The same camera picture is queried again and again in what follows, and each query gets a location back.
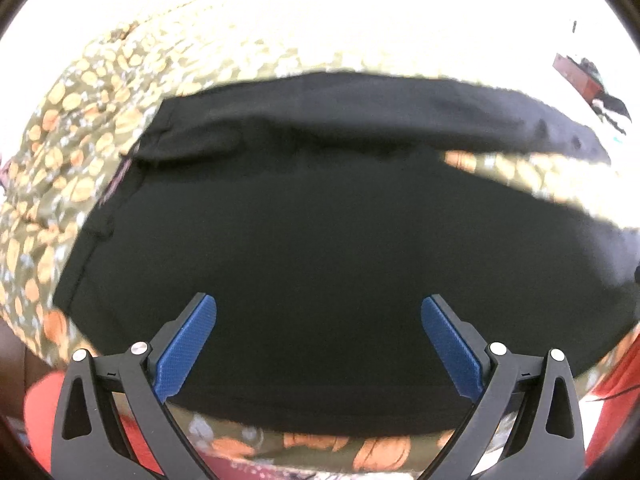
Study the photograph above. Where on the black pants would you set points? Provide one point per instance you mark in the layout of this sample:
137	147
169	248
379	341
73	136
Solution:
300	235

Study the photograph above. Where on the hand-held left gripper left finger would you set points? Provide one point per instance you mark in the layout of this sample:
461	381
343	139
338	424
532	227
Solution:
186	349

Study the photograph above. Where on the olive pumpkin print bedsheet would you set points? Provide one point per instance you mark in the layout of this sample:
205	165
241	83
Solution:
75	125

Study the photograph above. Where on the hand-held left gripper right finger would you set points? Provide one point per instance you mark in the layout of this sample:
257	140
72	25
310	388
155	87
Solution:
451	346

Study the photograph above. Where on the black object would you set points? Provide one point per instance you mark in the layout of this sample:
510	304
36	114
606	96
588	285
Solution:
614	105

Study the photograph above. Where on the person's red sweater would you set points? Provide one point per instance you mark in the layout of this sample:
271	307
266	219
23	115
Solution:
45	410

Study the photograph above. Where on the red-brown box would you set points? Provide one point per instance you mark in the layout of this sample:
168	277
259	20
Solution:
577	76

